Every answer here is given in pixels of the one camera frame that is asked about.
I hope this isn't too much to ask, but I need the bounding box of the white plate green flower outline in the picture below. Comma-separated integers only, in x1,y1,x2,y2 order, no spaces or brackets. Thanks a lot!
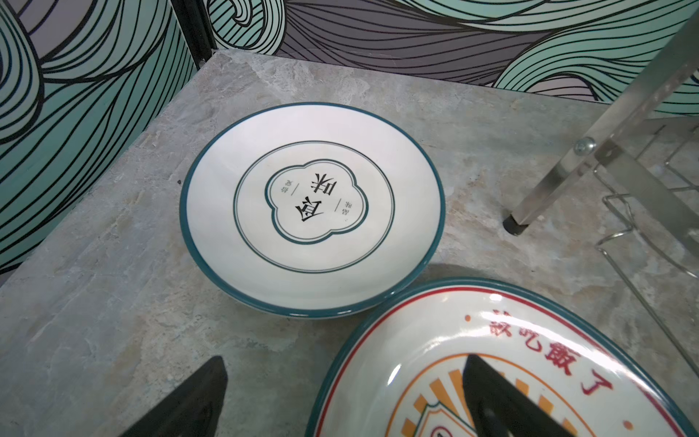
179,102,446,319

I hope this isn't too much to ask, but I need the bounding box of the left white plate orange sunburst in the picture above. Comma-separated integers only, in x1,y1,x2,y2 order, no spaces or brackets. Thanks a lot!
306,278,698,436

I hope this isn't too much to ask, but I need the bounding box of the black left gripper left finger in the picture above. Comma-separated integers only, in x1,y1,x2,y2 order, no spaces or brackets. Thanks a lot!
122,356,229,437

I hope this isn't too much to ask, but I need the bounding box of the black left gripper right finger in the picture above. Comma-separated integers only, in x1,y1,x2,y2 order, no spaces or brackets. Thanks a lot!
462,354,570,437

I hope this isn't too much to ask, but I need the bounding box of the steel wire dish rack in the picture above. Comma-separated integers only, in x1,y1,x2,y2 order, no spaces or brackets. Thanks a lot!
501,10,699,378

